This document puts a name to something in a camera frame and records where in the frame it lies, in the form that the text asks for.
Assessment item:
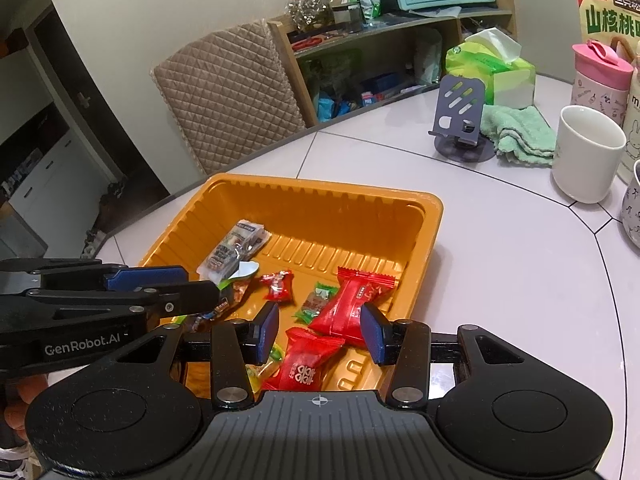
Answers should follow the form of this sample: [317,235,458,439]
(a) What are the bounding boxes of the beige quilted chair back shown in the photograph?
[150,20,307,177]

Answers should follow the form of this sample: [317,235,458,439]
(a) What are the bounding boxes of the red cartoon milk candy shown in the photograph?
[259,269,295,306]

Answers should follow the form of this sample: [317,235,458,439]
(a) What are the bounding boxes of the wooden shelf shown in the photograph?
[267,0,516,128]

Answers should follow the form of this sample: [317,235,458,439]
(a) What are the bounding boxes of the green folded cloth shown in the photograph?
[481,105,559,167]

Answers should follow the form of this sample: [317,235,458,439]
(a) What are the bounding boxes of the green tissue pack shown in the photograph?
[445,27,537,110]

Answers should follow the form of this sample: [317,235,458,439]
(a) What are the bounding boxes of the white mug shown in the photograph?
[551,105,628,205]

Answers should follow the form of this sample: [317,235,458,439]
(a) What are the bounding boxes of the green candy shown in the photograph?
[292,282,339,324]

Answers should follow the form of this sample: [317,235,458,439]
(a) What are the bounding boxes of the grey phone stand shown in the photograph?
[428,74,496,162]

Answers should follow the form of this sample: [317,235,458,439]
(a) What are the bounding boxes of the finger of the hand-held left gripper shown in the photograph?
[0,280,221,334]
[0,258,189,293]

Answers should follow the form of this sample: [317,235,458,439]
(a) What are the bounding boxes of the white cabinet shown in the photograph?
[0,130,126,243]

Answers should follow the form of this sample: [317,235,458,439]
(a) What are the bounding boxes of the orange candy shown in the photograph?
[231,277,257,304]

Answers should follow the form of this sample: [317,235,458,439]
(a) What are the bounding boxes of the walnut snack bag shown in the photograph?
[574,0,640,61]

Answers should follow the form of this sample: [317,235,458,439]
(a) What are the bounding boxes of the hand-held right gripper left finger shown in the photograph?
[102,302,281,411]

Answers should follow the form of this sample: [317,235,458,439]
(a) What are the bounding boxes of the patterned white cup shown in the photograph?
[620,160,640,249]

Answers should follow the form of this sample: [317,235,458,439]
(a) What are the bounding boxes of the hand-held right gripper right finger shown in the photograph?
[360,302,526,408]

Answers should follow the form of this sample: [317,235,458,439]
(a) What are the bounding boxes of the black container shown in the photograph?
[332,4,364,34]

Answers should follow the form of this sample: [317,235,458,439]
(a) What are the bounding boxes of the white plastic bag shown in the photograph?
[412,29,444,86]

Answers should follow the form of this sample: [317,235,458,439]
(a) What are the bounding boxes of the person's left hand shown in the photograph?
[0,374,49,449]

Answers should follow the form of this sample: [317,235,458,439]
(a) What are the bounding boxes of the grey seaweed snack packet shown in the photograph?
[196,219,272,286]

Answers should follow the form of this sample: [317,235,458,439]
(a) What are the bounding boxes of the large red snack packet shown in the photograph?
[260,327,347,394]
[307,266,401,349]

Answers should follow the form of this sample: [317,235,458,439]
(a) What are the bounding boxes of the orange lid glass jar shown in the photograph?
[286,0,334,34]

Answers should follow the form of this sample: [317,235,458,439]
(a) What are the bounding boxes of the orange plastic tray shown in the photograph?
[137,173,445,396]

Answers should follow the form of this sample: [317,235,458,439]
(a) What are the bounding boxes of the yellow candy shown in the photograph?
[247,342,286,394]

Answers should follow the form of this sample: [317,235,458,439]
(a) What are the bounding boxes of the pink lid bottle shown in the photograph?
[571,41,636,129]

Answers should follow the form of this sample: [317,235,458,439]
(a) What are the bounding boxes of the blue packets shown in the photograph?
[316,91,362,122]

